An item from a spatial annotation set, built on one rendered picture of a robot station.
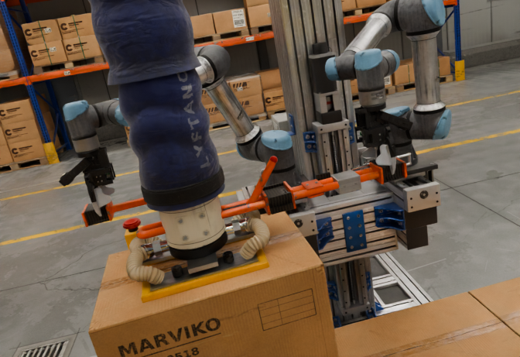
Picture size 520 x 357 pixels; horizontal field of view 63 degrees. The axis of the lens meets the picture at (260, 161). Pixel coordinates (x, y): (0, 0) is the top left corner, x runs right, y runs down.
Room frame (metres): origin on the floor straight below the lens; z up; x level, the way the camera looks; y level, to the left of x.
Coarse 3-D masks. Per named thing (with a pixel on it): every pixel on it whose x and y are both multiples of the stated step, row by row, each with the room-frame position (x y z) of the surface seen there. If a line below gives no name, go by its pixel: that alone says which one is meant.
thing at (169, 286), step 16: (224, 256) 1.03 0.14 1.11; (240, 256) 1.06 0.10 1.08; (256, 256) 1.04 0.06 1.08; (176, 272) 1.01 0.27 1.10; (208, 272) 1.01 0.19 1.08; (224, 272) 1.00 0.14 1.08; (240, 272) 1.00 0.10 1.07; (144, 288) 1.00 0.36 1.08; (160, 288) 0.98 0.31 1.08; (176, 288) 0.97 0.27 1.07; (192, 288) 0.98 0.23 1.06
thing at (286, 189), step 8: (272, 184) 1.21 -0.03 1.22; (280, 184) 1.21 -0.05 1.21; (288, 184) 1.18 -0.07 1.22; (264, 192) 1.15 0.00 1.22; (272, 192) 1.17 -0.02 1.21; (280, 192) 1.16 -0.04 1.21; (288, 192) 1.13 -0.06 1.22; (264, 200) 1.14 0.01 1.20; (272, 200) 1.11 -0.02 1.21; (280, 200) 1.12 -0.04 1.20; (288, 200) 1.13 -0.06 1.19; (272, 208) 1.11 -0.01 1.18; (280, 208) 1.12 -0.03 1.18; (288, 208) 1.12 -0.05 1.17
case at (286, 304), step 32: (288, 224) 1.24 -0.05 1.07; (288, 256) 1.04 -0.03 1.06; (128, 288) 1.04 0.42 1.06; (224, 288) 0.95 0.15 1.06; (256, 288) 0.95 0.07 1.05; (288, 288) 0.96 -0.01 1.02; (320, 288) 0.97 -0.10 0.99; (96, 320) 0.92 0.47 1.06; (128, 320) 0.90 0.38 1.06; (160, 320) 0.91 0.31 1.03; (192, 320) 0.92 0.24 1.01; (224, 320) 0.93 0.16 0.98; (256, 320) 0.94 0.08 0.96; (288, 320) 0.96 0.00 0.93; (320, 320) 0.97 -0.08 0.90; (96, 352) 0.88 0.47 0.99; (128, 352) 0.89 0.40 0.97; (160, 352) 0.90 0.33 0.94; (192, 352) 0.92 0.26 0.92; (224, 352) 0.93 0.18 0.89; (256, 352) 0.94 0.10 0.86; (288, 352) 0.96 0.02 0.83; (320, 352) 0.97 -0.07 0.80
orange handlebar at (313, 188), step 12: (312, 180) 1.21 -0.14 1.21; (324, 180) 1.20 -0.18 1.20; (300, 192) 1.15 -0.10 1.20; (312, 192) 1.15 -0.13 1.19; (120, 204) 1.34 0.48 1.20; (132, 204) 1.34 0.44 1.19; (228, 204) 1.16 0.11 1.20; (252, 204) 1.13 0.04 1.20; (264, 204) 1.13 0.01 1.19; (228, 216) 1.11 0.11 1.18; (144, 228) 1.11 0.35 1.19; (156, 228) 1.09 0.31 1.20
